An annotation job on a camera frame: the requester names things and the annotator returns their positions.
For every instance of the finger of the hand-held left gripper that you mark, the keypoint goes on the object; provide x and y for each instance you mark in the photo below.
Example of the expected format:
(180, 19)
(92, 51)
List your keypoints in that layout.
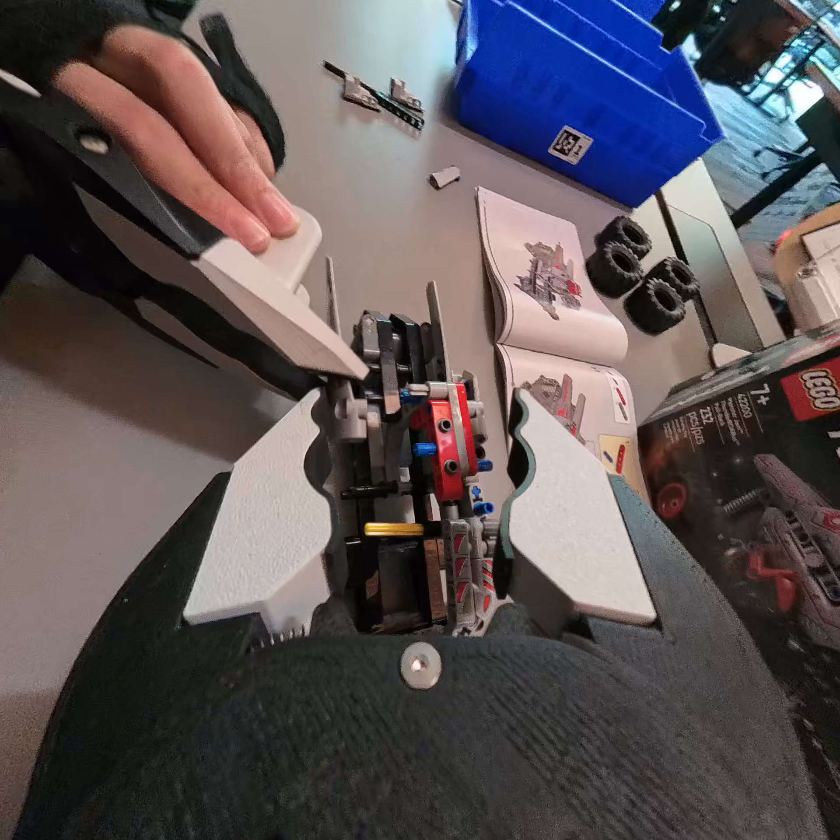
(177, 334)
(282, 308)

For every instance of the blue plastic bin with tag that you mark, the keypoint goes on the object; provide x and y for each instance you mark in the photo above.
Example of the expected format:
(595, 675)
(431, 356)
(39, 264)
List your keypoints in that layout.
(558, 98)

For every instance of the black beam with grey panels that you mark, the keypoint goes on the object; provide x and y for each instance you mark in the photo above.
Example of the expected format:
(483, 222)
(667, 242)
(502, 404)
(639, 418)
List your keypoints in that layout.
(374, 95)

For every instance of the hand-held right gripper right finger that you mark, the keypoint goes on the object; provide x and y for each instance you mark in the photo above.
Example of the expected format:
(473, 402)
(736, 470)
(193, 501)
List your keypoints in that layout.
(571, 525)

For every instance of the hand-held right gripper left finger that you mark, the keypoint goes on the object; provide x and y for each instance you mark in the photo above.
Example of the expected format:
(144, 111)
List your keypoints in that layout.
(262, 525)

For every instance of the open instruction booklet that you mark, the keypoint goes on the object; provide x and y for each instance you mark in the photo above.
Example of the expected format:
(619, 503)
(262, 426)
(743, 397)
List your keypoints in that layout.
(544, 282)

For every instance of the black toy tyre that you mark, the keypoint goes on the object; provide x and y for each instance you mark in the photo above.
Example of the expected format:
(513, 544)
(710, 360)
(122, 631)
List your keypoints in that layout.
(613, 270)
(623, 237)
(655, 308)
(676, 279)

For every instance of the grey flat panel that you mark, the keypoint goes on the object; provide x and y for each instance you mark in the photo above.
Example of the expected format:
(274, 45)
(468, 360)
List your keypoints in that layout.
(715, 262)

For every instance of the dark toy set box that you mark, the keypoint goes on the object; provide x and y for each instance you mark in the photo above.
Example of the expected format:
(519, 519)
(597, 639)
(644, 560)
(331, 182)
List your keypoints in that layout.
(754, 499)

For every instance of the cardboard box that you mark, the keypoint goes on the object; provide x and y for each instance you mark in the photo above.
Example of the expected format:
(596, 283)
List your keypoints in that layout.
(810, 262)

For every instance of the red grey toy brick vehicle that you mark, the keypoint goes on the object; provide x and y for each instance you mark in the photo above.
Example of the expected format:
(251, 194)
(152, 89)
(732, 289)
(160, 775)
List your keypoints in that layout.
(446, 446)

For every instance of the small grey brick piece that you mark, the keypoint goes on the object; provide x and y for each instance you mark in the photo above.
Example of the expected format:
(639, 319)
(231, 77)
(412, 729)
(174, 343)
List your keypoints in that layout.
(445, 178)

